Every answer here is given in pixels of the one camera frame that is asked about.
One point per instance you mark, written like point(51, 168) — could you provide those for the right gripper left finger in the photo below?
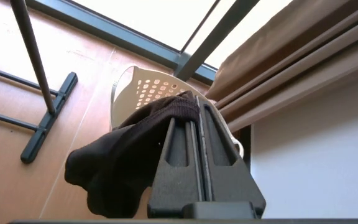
point(172, 180)

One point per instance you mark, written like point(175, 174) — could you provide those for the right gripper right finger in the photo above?
point(232, 183)

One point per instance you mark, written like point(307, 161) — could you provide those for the black garment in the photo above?
point(120, 161)

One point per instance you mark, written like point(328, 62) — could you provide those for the white laundry basket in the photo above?
point(126, 102)

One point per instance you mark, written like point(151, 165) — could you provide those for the black clothes rack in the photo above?
point(34, 62)

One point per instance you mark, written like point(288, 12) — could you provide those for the brown curtain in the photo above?
point(291, 56)

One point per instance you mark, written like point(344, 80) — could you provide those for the window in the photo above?
point(120, 31)

